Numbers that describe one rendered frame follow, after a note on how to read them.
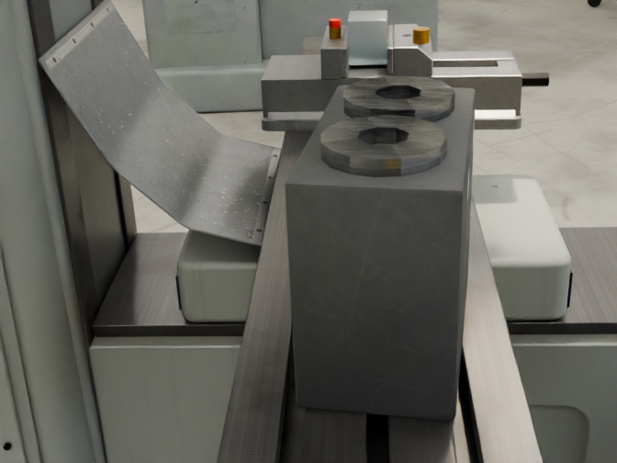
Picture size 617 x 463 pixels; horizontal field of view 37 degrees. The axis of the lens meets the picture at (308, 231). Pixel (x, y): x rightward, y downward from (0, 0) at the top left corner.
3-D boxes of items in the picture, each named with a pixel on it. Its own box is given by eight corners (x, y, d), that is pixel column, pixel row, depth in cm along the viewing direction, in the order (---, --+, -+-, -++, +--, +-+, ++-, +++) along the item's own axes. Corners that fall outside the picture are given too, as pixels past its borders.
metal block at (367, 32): (387, 52, 130) (387, 10, 127) (387, 64, 125) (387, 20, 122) (350, 53, 131) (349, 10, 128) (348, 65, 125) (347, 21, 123)
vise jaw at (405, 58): (429, 50, 133) (430, 23, 131) (432, 76, 122) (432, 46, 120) (387, 51, 133) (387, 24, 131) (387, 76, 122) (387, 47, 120)
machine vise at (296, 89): (510, 94, 136) (514, 19, 131) (522, 129, 122) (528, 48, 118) (274, 96, 139) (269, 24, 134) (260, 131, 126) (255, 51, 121)
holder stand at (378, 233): (468, 278, 87) (477, 72, 79) (456, 423, 68) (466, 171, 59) (342, 270, 90) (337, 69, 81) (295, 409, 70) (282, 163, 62)
